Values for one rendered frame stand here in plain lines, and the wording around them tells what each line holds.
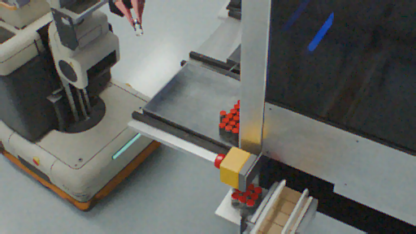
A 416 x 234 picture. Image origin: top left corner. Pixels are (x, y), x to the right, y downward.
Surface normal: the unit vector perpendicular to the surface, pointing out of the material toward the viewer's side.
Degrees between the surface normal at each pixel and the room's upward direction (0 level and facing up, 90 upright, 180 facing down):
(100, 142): 0
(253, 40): 90
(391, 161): 90
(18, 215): 0
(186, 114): 0
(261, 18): 90
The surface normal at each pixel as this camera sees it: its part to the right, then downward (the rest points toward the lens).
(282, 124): -0.50, 0.63
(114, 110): -0.04, -0.69
